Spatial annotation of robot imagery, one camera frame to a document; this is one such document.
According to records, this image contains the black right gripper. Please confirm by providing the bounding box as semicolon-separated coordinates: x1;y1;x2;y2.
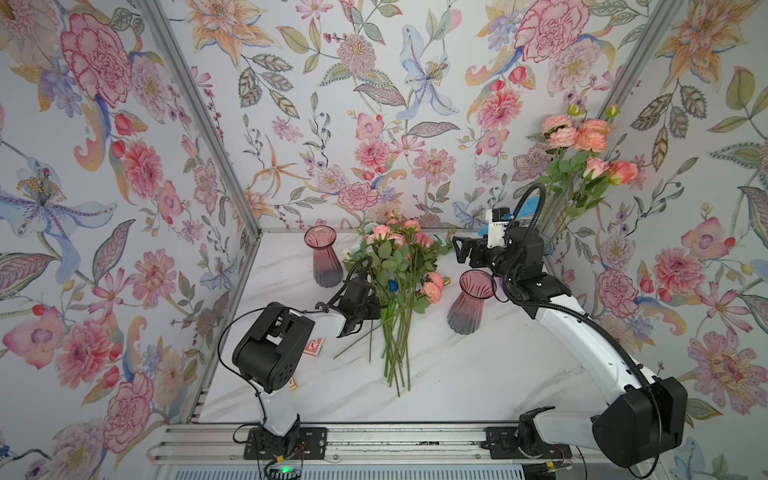
455;234;521;291

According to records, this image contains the pink flower stem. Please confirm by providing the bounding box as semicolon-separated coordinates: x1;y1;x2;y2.
564;103;615;154
536;107;578;233
562;157;612;225
563;160;639;223

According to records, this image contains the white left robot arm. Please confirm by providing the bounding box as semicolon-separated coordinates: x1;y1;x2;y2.
216;273;382;463

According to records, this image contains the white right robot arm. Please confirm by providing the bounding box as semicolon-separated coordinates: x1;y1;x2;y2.
452;183;688;470

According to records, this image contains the purple glass vase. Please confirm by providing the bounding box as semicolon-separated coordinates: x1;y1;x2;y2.
540;233;556;257

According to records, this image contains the pink glass vase back left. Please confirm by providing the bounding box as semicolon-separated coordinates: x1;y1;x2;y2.
304;225;343;288

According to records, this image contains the blue toy microphone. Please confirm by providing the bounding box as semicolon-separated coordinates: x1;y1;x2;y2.
511;197;540;219

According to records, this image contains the red playing card box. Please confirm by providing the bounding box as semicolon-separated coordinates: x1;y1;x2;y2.
303;338;324;357

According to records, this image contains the artificial flower bunch on table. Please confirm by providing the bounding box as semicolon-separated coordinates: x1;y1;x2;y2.
343;214;454;392

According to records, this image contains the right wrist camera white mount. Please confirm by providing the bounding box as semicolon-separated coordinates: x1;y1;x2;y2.
485;207;511;248

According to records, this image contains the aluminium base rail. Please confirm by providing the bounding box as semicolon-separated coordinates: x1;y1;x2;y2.
149;422;661;480

